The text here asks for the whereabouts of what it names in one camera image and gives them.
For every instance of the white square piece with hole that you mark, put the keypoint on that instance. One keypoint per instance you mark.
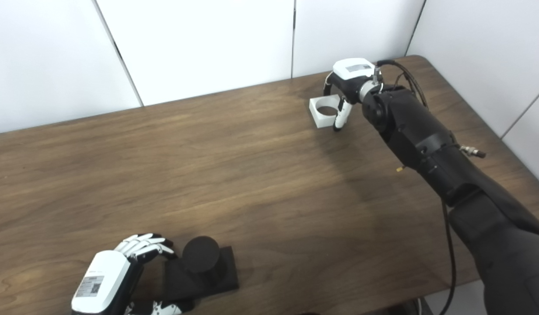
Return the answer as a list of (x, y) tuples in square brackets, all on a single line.
[(322, 120)]

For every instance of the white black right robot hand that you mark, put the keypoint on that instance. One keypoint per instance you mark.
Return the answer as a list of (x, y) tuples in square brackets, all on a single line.
[(350, 74)]

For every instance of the black peg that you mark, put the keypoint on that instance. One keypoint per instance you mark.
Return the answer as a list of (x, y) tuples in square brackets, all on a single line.
[(201, 253)]

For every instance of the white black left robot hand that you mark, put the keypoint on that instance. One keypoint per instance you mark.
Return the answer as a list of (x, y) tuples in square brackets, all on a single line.
[(103, 275)]

